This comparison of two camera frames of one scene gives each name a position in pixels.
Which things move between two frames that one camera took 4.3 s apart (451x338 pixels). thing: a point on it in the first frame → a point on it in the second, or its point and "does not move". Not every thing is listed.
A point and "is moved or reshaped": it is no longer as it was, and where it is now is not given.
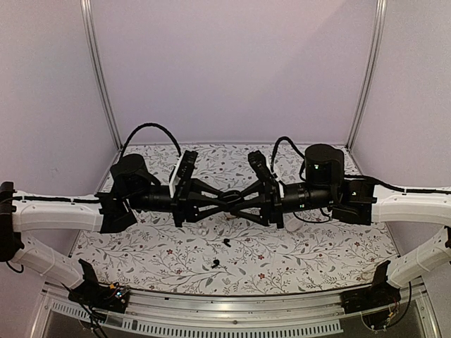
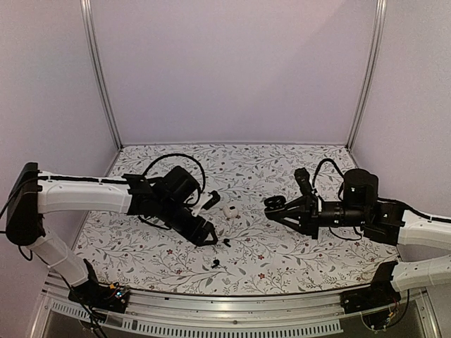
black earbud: [216, 262] does not move
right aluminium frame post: [380, 24] does not move
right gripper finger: [263, 215] → [299, 222]
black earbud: [225, 241] does not move
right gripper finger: [262, 187] → [301, 203]
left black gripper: [196, 198] → [201, 233]
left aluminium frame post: [86, 5] does not move
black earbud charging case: [231, 196] is moved or reshaped
